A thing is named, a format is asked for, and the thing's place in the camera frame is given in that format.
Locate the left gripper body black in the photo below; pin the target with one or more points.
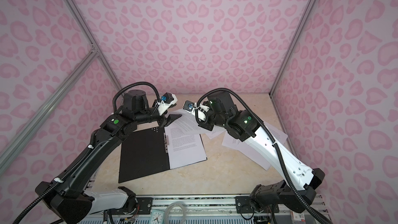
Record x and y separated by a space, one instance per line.
152 116

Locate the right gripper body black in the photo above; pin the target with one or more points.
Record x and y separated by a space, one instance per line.
214 118

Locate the grey and black file folder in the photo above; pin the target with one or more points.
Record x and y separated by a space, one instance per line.
144 153

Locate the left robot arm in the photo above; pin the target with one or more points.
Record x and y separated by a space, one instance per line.
66 196

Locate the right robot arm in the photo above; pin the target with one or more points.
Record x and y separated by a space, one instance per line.
224 108

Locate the small teal clock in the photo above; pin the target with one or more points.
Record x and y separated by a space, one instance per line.
156 217

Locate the clear tube loop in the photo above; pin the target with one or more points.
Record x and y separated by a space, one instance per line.
175 208

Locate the red white label box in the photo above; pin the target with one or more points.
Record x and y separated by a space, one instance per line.
297 218

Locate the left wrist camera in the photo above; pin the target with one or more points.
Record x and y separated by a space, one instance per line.
168 100

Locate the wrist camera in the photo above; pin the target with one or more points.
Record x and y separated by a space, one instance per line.
198 111
168 100

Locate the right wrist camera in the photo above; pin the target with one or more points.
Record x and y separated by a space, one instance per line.
198 111

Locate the aluminium corner post left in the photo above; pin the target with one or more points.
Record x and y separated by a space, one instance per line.
88 34

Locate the aluminium corner post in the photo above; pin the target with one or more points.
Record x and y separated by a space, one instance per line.
299 30
88 34

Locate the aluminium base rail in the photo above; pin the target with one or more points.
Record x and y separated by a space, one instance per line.
201 209

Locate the aluminium diagonal frame bar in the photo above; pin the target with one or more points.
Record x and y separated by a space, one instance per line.
19 142

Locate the aluminium corner post right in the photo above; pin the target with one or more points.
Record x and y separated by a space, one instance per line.
299 30

